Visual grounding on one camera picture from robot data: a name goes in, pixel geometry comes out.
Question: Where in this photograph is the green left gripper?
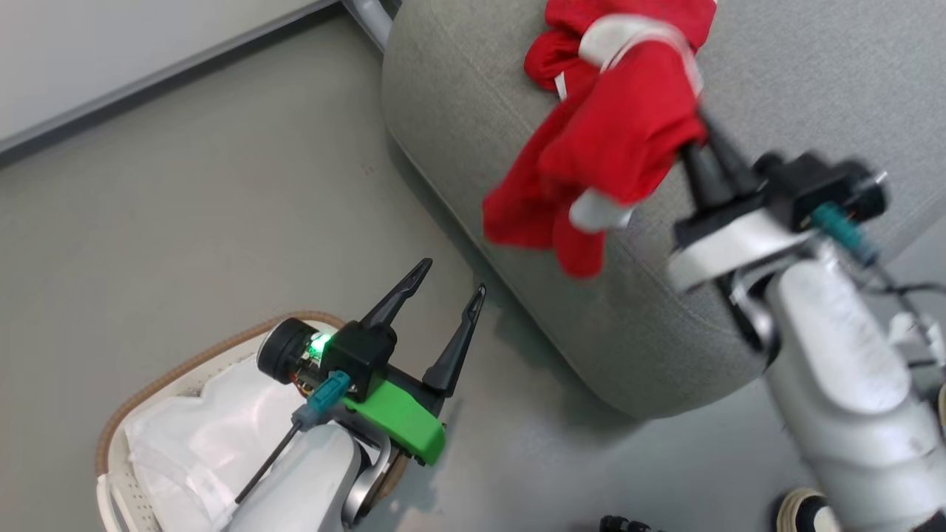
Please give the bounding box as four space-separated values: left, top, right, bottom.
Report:
342 257 487 468

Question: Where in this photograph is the grey partition foot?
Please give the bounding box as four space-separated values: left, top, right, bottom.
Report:
341 0 401 50

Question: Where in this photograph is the grey partition base rail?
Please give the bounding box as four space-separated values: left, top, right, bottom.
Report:
0 0 342 160

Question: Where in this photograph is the white laundry basket brown rim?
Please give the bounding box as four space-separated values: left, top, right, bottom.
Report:
95 310 415 532

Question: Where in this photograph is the grey fabric sofa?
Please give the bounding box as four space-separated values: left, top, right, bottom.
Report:
381 0 946 422

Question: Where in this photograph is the white cloth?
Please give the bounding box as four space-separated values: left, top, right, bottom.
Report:
124 353 313 532

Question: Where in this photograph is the red and white garment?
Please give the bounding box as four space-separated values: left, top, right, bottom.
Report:
482 0 718 280

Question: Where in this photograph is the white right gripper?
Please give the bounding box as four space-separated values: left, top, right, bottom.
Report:
665 109 825 296

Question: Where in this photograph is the small black knobbly part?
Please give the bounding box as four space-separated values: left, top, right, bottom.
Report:
599 514 666 532

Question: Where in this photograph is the white rimmed black wheel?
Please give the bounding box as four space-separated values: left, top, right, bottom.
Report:
775 488 845 532

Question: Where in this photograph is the black cable teal plug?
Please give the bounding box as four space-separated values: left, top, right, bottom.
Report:
813 203 946 370
234 371 351 506

